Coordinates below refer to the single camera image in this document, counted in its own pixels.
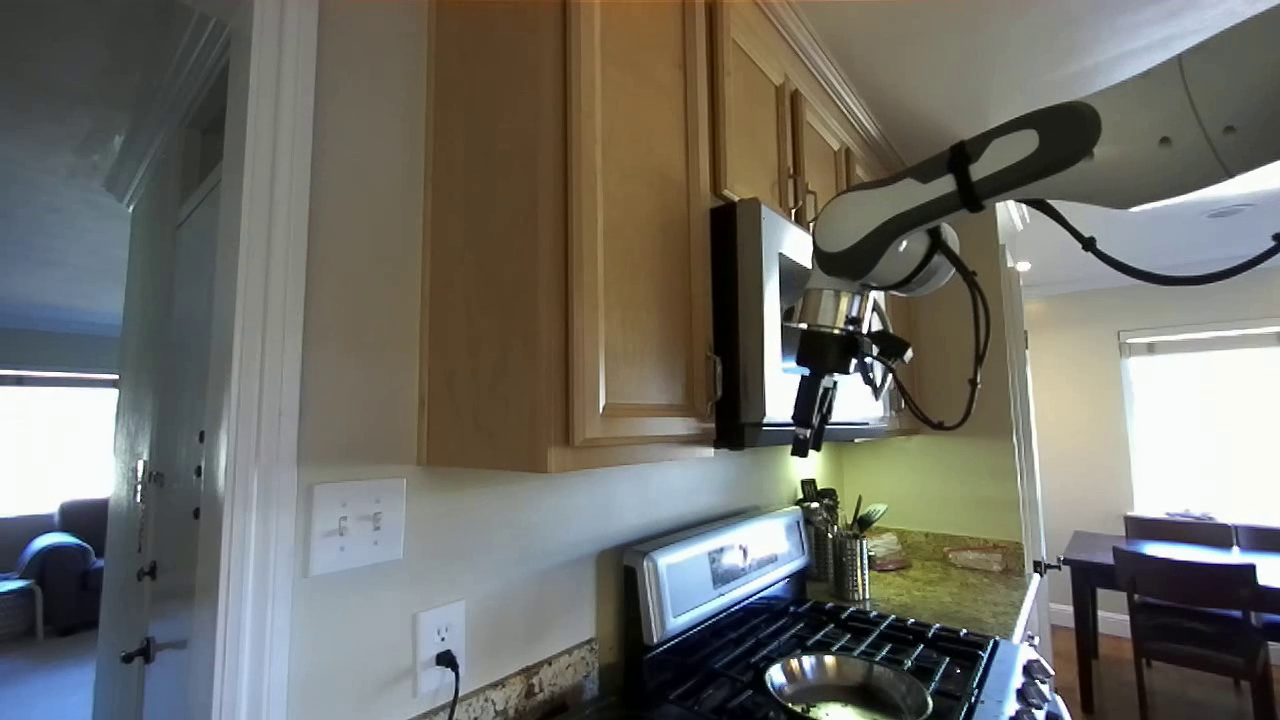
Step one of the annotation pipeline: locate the white interior door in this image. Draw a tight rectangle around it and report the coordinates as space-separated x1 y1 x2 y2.
93 63 228 720

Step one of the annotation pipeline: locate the wood cabinet door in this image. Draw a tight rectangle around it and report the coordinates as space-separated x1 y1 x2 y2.
710 3 789 210
797 96 846 224

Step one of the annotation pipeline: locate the light wood cupboard door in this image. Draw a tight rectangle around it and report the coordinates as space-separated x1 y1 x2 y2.
566 0 708 447

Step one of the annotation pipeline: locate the stainless steel microwave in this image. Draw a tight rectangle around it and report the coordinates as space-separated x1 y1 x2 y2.
708 198 922 452

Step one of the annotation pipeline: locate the stainless steel stove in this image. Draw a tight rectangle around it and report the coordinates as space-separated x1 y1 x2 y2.
625 510 1072 720

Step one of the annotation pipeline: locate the middle wood cabinet door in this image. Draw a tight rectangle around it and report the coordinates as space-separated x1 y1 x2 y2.
710 3 789 210

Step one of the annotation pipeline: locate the steel utensil canister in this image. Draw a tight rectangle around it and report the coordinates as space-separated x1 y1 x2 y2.
826 526 867 602

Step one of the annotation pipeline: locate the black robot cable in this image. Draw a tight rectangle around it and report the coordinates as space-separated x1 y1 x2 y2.
872 198 1280 437

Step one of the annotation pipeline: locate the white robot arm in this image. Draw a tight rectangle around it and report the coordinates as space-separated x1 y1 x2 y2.
791 3 1280 458

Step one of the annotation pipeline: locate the dark wooden dining table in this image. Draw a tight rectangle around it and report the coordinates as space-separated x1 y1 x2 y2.
1063 532 1277 720

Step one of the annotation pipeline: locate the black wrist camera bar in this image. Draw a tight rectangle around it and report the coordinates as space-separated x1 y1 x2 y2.
797 333 877 374

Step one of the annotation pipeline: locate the white wall power outlet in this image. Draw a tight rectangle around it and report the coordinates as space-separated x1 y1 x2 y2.
417 605 468 704

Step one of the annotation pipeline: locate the dark blue armchair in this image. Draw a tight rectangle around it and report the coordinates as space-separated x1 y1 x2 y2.
0 500 107 637

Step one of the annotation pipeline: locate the black power cord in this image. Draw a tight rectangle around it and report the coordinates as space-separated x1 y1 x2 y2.
437 644 462 720

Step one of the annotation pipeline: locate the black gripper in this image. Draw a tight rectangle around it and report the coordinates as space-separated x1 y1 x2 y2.
791 330 911 458

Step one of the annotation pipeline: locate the steel frying pan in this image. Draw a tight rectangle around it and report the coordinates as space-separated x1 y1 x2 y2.
764 652 930 720

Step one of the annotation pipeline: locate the dark wooden dining chair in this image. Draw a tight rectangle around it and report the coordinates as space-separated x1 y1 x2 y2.
1113 548 1277 720

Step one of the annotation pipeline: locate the right wood cabinet door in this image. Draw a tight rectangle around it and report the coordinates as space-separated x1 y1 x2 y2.
797 96 846 224

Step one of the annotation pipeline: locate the white light switch plate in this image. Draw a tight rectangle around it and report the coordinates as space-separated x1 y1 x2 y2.
309 481 409 575

